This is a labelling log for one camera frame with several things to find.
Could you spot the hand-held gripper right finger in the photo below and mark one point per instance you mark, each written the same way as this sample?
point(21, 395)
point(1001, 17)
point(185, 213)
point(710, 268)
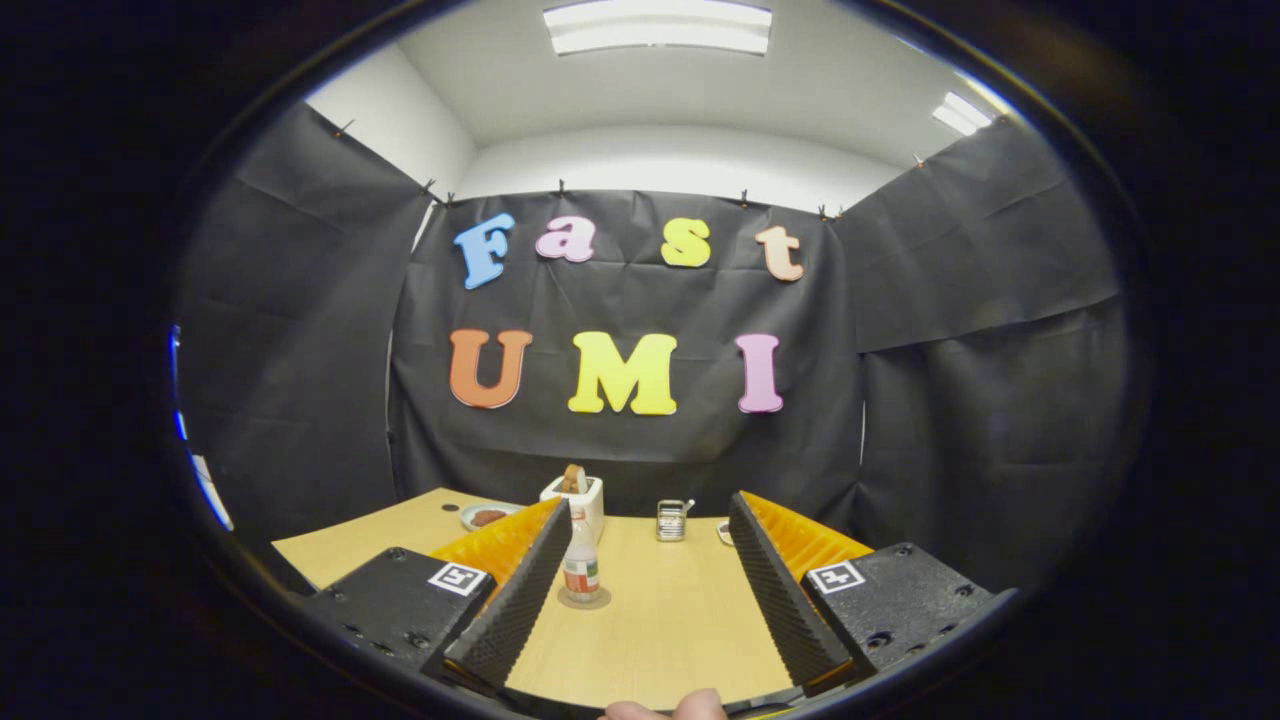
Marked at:
point(790, 610)

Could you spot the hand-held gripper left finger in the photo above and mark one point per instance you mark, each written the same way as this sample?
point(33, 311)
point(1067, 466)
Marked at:
point(520, 595)

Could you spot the clear juice bottle red label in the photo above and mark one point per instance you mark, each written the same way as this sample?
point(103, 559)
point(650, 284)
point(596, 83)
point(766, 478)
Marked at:
point(582, 570)

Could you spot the round brown coaster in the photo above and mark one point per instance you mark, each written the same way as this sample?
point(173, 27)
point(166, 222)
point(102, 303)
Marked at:
point(598, 600)

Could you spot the brown meat piece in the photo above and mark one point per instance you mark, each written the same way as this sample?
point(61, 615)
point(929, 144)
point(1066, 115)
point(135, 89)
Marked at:
point(488, 517)

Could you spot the pale green plate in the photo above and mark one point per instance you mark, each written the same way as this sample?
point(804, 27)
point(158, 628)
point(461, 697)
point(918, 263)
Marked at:
point(470, 523)

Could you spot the white divided dish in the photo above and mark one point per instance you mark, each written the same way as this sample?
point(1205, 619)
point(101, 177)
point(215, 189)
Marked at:
point(724, 533)

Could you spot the white toaster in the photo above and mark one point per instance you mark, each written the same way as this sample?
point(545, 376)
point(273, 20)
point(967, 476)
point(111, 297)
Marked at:
point(592, 505)

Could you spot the wooden table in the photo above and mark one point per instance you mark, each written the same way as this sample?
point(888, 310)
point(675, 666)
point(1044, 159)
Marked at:
point(670, 620)

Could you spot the brown bread slice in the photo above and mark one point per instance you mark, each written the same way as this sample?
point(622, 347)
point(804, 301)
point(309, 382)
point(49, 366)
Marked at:
point(573, 480)

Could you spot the small ceiling light panel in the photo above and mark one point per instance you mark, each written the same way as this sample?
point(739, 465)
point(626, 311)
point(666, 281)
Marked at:
point(960, 113)

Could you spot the large ceiling light panel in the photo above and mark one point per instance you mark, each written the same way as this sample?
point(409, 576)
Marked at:
point(657, 27)

